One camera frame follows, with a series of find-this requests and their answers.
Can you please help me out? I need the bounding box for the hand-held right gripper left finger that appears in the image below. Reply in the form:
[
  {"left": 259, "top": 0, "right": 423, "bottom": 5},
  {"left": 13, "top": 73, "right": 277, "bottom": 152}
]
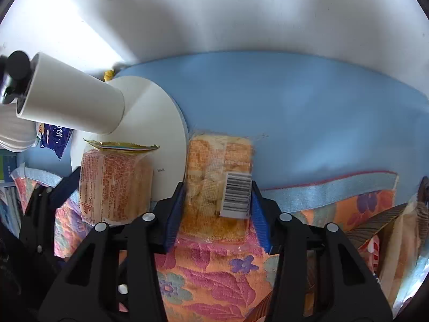
[{"left": 39, "top": 182, "right": 186, "bottom": 322}]

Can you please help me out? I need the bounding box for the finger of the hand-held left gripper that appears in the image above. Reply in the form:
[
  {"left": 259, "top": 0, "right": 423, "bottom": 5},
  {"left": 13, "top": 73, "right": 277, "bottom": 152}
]
[{"left": 19, "top": 167, "right": 82, "bottom": 269}]

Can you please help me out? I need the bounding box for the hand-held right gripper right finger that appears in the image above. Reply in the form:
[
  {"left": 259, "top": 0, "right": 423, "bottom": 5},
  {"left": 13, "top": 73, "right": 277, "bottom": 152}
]
[{"left": 250, "top": 180, "right": 393, "bottom": 322}]

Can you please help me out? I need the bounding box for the orange noodle snack packet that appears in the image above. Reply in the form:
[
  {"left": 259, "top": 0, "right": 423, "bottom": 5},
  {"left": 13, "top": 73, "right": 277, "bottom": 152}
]
[{"left": 78, "top": 138, "right": 161, "bottom": 227}]

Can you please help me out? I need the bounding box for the blue snack packet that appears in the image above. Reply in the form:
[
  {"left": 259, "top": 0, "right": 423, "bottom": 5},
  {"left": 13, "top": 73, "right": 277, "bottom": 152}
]
[{"left": 36, "top": 122, "right": 73, "bottom": 160}]

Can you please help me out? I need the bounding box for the white blue paper stack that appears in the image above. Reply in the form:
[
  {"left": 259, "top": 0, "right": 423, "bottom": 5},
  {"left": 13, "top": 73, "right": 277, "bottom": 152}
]
[{"left": 0, "top": 184, "right": 24, "bottom": 239}]

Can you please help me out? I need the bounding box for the green cardboard box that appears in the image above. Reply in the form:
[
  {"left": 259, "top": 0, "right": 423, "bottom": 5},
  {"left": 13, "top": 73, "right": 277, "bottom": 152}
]
[{"left": 0, "top": 149, "right": 21, "bottom": 183}]

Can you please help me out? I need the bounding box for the floral orange cloth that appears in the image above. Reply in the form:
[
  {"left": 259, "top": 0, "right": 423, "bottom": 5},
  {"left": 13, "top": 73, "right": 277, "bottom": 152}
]
[{"left": 12, "top": 168, "right": 419, "bottom": 322}]

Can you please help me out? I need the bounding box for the white ceramic vase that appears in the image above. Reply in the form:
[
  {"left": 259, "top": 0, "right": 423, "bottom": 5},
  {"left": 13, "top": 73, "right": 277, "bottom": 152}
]
[{"left": 0, "top": 102, "right": 38, "bottom": 153}]

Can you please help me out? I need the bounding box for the white desk lamp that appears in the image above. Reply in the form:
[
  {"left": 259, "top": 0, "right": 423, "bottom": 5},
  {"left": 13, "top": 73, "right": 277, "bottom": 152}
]
[{"left": 0, "top": 50, "right": 189, "bottom": 224}]

